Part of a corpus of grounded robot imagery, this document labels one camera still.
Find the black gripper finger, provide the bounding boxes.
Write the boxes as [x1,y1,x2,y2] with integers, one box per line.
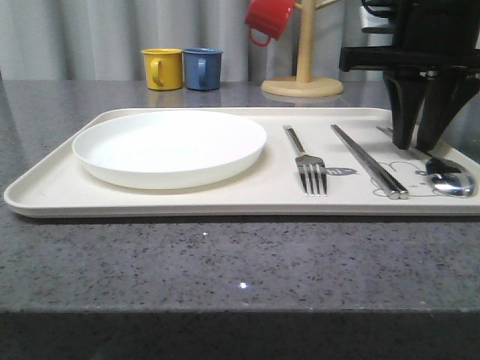
[416,68,479,152]
[382,70,428,149]

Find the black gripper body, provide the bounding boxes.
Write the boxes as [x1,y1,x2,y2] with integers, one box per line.
[339,1,479,73]

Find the steel spoon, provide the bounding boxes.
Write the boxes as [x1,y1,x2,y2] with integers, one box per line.
[394,147,477,198]

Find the steel fork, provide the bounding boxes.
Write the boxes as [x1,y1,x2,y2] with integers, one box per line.
[283,125,328,196]

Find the white round plate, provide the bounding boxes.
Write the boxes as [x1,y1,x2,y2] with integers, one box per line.
[72,110,267,190]

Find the wooden mug tree stand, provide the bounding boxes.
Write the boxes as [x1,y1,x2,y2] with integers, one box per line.
[261,1,344,98]

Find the cream rabbit serving tray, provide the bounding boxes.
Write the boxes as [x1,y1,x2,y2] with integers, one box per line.
[4,107,479,218]

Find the red enamel mug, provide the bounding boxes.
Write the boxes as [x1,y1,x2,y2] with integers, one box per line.
[244,0,296,47]

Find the blue enamel mug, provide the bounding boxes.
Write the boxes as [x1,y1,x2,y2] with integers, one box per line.
[182,48,223,91]

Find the yellow enamel mug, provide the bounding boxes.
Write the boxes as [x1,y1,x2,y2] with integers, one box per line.
[141,48,184,91]

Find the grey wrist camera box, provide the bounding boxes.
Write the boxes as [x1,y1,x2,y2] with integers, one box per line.
[359,1,398,35]

